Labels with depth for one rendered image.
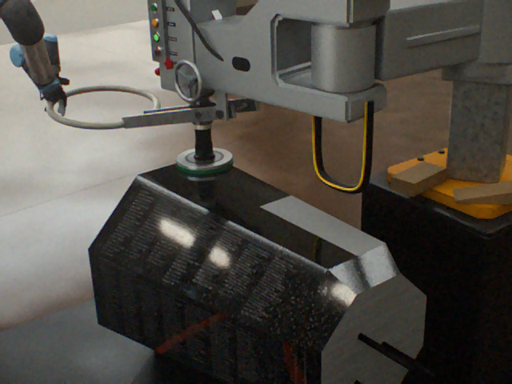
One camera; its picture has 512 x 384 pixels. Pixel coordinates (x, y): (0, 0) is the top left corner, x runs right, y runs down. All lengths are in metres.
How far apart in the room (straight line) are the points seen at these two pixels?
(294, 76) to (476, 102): 0.68
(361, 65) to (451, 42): 0.38
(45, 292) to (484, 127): 2.18
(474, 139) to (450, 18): 0.50
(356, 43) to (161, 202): 0.92
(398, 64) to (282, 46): 0.36
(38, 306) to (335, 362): 1.85
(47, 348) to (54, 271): 0.70
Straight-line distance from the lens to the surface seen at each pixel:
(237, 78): 2.41
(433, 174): 2.65
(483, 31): 2.51
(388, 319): 2.21
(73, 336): 3.31
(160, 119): 2.86
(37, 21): 2.64
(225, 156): 2.80
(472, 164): 2.72
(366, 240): 2.22
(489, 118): 2.66
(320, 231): 2.26
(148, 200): 2.65
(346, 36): 2.12
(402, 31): 2.25
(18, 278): 3.86
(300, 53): 2.37
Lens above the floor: 1.82
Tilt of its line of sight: 23 degrees down
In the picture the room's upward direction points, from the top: 2 degrees counter-clockwise
